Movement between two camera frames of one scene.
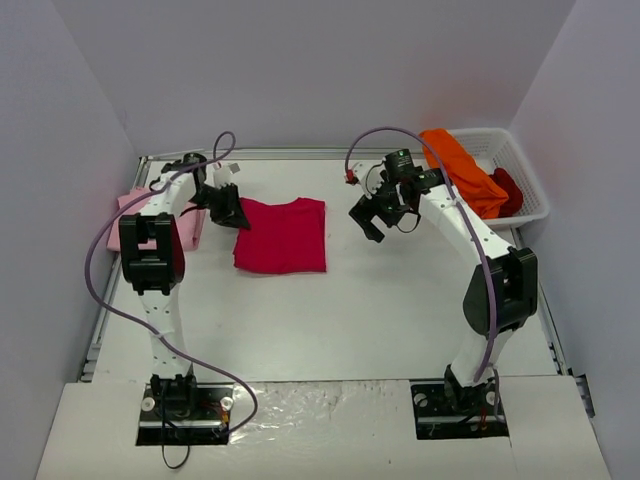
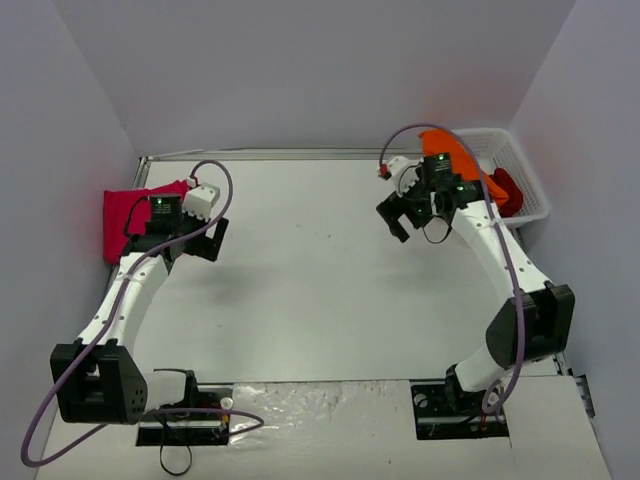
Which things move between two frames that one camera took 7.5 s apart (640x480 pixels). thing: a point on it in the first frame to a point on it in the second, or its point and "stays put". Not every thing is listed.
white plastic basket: [497, 148] stays put
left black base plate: [185, 413] stays put
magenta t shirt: [288, 237] to [125, 213]
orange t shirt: [472, 184] stays put
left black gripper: [223, 201] to [208, 240]
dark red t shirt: [513, 204] stays put
